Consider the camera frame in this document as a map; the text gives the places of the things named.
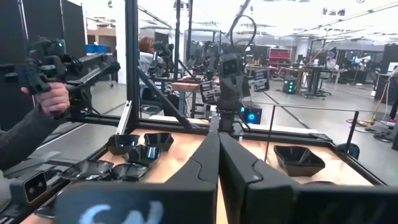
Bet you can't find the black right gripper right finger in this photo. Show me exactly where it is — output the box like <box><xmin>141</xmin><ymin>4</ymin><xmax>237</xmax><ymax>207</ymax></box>
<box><xmin>220</xmin><ymin>133</ymin><xmax>398</xmax><ymax>224</ymax></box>

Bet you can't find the black frame post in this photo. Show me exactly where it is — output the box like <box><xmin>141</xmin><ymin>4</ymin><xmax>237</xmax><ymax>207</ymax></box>
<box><xmin>124</xmin><ymin>0</ymin><xmax>141</xmax><ymax>133</ymax></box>

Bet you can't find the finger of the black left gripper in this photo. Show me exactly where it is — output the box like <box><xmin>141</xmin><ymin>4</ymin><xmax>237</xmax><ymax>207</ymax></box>
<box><xmin>223</xmin><ymin>77</ymin><xmax>234</xmax><ymax>106</ymax></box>
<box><xmin>233</xmin><ymin>77</ymin><xmax>248</xmax><ymax>106</ymax></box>

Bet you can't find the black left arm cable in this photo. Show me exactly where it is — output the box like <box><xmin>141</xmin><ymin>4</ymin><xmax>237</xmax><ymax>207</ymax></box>
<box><xmin>229</xmin><ymin>14</ymin><xmax>257</xmax><ymax>57</ymax></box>

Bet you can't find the dark blue chair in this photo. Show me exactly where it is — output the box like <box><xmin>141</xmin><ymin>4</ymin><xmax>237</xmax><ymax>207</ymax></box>
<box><xmin>335</xmin><ymin>142</ymin><xmax>361</xmax><ymax>161</ymax></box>

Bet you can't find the black metal shelf frame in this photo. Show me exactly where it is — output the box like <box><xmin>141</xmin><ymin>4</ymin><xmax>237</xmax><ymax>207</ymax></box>
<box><xmin>264</xmin><ymin>105</ymin><xmax>359</xmax><ymax>162</ymax></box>

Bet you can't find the person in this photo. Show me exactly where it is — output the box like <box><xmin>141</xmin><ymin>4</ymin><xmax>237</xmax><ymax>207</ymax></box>
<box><xmin>138</xmin><ymin>36</ymin><xmax>165</xmax><ymax>78</ymax></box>
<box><xmin>0</xmin><ymin>169</ymin><xmax>13</xmax><ymax>212</ymax></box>

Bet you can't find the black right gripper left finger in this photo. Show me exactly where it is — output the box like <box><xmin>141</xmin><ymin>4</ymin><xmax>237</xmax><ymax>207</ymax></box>
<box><xmin>55</xmin><ymin>133</ymin><xmax>220</xmax><ymax>224</ymax></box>

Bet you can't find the black table frame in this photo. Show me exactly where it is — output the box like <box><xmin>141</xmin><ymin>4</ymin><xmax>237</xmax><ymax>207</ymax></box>
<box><xmin>0</xmin><ymin>113</ymin><xmax>388</xmax><ymax>224</ymax></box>

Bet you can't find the person's forearm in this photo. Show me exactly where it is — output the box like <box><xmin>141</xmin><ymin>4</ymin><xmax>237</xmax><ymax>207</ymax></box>
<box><xmin>0</xmin><ymin>104</ymin><xmax>68</xmax><ymax>171</ymax></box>

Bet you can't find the grey camera mount bar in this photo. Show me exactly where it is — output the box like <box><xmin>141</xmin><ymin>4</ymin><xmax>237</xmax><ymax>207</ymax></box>
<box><xmin>12</xmin><ymin>151</ymin><xmax>63</xmax><ymax>177</ymax></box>

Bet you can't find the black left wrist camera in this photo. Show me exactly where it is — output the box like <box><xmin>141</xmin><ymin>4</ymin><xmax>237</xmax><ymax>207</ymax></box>
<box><xmin>218</xmin><ymin>52</ymin><xmax>246</xmax><ymax>77</ymax></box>

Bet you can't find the black diagonal frame brace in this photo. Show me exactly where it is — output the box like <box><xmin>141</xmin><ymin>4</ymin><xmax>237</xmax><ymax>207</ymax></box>
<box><xmin>136</xmin><ymin>67</ymin><xmax>194</xmax><ymax>130</ymax></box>

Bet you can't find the person's hand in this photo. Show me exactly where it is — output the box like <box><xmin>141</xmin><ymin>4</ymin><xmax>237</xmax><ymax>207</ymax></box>
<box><xmin>21</xmin><ymin>81</ymin><xmax>71</xmax><ymax>118</ymax></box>

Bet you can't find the background wooden table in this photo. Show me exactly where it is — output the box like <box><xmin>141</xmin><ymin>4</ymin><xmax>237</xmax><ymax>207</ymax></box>
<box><xmin>170</xmin><ymin>81</ymin><xmax>203</xmax><ymax>93</ymax></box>

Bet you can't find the silver aluminium bar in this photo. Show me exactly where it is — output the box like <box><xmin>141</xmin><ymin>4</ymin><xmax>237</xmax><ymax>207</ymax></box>
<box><xmin>115</xmin><ymin>100</ymin><xmax>134</xmax><ymax>135</ymax></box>

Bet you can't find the grey table-level camera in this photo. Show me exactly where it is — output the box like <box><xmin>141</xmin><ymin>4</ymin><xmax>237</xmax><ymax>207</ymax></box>
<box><xmin>9</xmin><ymin>169</ymin><xmax>50</xmax><ymax>205</ymax></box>

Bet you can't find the red cabinet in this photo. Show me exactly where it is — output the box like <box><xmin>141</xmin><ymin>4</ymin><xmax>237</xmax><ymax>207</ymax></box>
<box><xmin>267</xmin><ymin>47</ymin><xmax>294</xmax><ymax>68</ymax></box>

